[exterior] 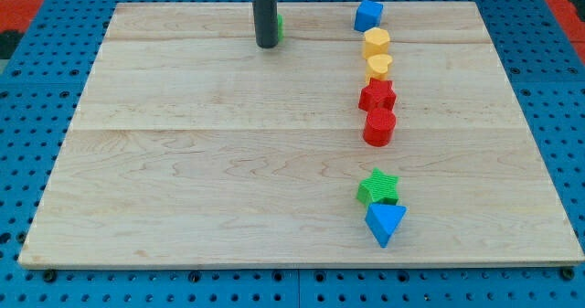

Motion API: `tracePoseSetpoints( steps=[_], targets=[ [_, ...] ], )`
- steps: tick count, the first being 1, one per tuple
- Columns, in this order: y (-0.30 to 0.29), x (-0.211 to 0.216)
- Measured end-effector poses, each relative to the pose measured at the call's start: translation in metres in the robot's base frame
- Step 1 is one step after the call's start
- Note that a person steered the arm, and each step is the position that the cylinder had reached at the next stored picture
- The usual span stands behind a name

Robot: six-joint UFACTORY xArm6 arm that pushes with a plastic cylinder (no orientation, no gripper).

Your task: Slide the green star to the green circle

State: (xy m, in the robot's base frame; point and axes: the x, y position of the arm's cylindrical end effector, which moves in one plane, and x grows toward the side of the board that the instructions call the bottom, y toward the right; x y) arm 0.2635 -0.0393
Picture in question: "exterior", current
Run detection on green star block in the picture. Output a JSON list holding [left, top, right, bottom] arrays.
[[356, 167, 399, 207]]

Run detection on red star block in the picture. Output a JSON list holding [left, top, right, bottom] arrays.
[[358, 78, 397, 112]]

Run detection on green circle block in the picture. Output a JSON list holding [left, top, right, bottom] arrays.
[[277, 14, 284, 42]]

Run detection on red cylinder block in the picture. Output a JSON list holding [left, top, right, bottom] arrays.
[[363, 108, 397, 147]]

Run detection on light wooden board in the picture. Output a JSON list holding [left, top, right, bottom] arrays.
[[18, 2, 584, 270]]

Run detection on yellow heart block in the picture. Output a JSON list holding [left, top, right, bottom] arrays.
[[365, 54, 393, 83]]

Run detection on blue triangle block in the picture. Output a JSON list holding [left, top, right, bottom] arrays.
[[365, 203, 407, 248]]

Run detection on yellow hexagon block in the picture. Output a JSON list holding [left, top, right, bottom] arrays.
[[362, 27, 390, 58]]

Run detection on blue cube block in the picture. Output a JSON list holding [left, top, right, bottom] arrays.
[[354, 0, 384, 32]]

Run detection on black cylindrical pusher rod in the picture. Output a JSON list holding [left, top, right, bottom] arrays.
[[251, 0, 279, 48]]

